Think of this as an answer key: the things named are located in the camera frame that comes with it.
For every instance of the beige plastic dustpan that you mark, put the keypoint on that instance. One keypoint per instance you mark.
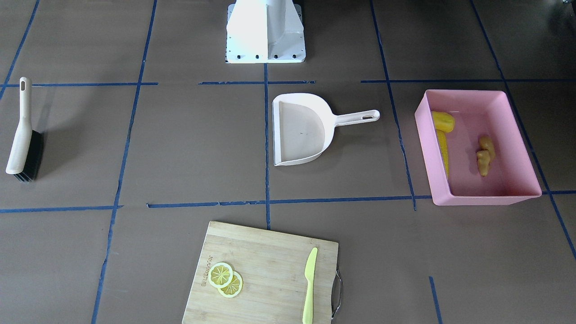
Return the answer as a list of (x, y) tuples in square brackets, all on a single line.
[(304, 126)]

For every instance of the yellow toy corn cob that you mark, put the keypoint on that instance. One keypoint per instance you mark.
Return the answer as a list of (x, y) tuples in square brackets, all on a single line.
[(443, 147)]

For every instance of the yellow toy potato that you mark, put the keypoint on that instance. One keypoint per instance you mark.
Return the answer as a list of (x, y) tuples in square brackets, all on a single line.
[(443, 121)]

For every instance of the tan toy ginger root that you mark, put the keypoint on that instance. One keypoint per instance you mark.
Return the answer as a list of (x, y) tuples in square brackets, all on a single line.
[(485, 155)]

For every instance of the beige brush with black bristles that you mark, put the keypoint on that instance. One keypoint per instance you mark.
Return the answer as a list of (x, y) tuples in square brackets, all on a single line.
[(28, 145)]

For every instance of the pink plastic bin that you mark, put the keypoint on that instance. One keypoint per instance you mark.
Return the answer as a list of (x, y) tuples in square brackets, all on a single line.
[(511, 178)]

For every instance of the bamboo cutting board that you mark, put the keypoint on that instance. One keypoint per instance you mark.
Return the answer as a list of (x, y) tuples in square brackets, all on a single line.
[(272, 266)]

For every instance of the green plastic toy knife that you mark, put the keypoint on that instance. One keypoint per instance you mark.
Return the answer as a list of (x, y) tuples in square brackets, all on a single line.
[(309, 273)]

